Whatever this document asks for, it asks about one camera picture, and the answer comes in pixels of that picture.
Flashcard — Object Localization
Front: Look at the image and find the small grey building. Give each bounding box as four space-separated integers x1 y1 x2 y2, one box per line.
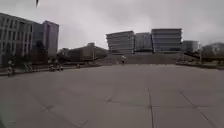
181 40 200 54

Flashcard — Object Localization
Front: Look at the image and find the low brown building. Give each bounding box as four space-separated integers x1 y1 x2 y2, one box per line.
57 42 110 64

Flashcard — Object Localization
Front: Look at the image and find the pale building with window grid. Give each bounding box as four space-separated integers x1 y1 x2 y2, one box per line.
0 12 60 66

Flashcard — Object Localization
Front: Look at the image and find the wide grey staircase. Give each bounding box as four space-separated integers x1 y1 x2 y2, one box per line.
99 52 188 65

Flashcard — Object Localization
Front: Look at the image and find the dark glass building block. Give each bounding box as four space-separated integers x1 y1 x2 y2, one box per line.
134 31 154 53

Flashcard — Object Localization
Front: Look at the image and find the pale striped building block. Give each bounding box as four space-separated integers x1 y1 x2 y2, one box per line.
105 30 136 55
150 28 183 54

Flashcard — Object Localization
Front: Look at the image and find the grey stone slab plaza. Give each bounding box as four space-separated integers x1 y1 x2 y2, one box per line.
0 63 224 128

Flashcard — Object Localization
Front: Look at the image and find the person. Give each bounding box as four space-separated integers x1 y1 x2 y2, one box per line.
120 55 127 65

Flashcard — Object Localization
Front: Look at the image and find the low grey building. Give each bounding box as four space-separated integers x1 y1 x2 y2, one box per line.
199 42 224 63

